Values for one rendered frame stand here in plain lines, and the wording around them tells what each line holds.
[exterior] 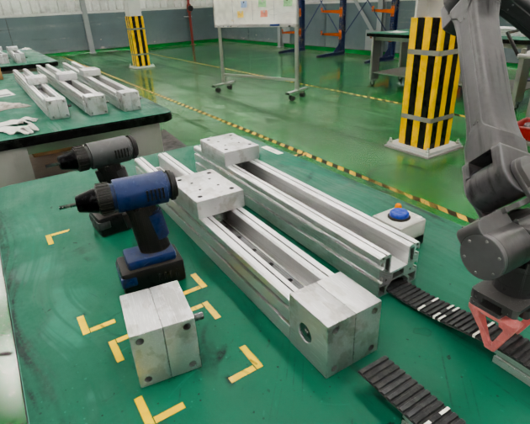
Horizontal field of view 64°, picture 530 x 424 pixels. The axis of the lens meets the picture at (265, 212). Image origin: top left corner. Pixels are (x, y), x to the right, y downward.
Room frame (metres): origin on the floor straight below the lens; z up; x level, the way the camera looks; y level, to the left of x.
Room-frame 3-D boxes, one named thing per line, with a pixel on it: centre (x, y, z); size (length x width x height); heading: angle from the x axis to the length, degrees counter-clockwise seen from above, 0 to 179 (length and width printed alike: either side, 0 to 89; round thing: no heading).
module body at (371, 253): (0.97, -0.03, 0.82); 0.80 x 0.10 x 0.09; 31
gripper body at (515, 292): (0.46, -0.34, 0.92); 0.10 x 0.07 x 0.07; 121
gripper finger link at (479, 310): (0.46, -0.32, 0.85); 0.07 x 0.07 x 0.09; 31
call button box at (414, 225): (0.80, -0.28, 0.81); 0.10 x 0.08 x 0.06; 121
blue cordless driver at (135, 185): (0.69, 0.25, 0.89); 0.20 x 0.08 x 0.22; 115
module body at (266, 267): (0.88, 0.13, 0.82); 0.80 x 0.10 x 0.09; 31
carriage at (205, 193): (0.88, 0.13, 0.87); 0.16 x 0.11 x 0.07; 31
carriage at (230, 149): (1.19, 0.10, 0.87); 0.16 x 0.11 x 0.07; 31
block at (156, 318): (0.50, 0.15, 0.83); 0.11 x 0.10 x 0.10; 113
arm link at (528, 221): (0.46, -0.33, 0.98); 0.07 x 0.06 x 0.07; 119
